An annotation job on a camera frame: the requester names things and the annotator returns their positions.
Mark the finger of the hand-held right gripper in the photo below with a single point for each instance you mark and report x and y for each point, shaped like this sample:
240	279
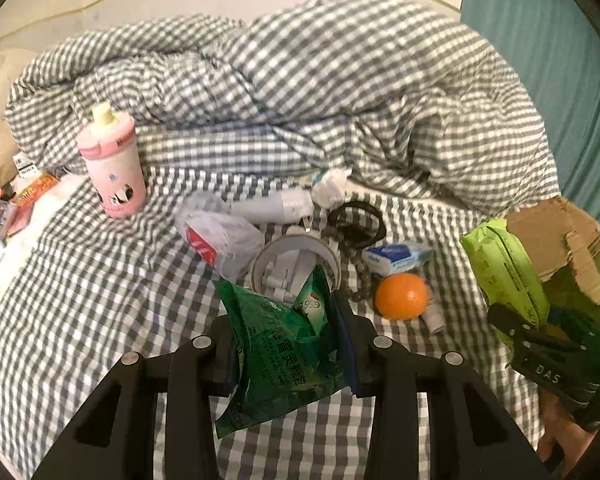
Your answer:
580	325
510	325

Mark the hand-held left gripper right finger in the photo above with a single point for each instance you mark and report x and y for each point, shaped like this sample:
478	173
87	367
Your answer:
350	355

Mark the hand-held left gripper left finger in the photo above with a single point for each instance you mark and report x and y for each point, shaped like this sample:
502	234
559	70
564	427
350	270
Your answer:
220	360

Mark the green sachet packet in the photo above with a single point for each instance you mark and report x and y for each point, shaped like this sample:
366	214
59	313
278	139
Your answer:
275	360

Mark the light green wipes pack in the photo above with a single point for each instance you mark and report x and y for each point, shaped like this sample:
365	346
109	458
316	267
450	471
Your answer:
505	270

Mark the orange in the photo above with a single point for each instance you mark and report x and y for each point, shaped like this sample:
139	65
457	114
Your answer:
402	297

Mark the cardboard box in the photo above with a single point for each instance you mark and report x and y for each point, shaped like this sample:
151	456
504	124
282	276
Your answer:
555	230

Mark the clear plastic bag red label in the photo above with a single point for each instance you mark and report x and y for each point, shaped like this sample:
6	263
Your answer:
215	235

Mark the white tape roll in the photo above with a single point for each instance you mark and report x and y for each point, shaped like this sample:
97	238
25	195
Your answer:
280	242

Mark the white tube bottle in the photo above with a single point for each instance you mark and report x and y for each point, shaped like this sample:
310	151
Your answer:
270	205

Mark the person's right hand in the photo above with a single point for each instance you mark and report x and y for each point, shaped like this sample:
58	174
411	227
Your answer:
562	430

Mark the small white tube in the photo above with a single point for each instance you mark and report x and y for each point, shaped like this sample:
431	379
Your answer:
436	320

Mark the white plastic part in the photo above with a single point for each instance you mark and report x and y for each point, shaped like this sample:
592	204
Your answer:
287	275

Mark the blue white tissue pack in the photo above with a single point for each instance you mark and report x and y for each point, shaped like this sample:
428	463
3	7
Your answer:
395	257

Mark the grey checked bed sheet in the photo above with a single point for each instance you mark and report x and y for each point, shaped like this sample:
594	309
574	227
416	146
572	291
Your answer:
105	285

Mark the pink drinking bottle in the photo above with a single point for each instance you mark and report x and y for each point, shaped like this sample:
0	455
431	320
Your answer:
117	175

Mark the clutter at bed edge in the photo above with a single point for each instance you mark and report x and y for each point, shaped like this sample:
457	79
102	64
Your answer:
40	245

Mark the pink flat packet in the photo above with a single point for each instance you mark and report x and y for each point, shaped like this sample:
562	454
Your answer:
20	220

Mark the orange snack box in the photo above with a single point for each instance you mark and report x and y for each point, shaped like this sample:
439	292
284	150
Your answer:
35	190

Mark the clear grey box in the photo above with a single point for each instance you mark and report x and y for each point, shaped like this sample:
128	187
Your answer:
0	217

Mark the grey checked duvet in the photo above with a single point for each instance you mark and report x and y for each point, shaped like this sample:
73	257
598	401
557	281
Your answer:
330	85

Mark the small white box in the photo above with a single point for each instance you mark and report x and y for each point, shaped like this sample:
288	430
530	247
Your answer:
25	165

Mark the teal curtain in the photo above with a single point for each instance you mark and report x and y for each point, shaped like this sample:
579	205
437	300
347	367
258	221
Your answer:
530	35

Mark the beige pillow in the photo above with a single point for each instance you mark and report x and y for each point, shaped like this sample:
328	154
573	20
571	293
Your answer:
0	110

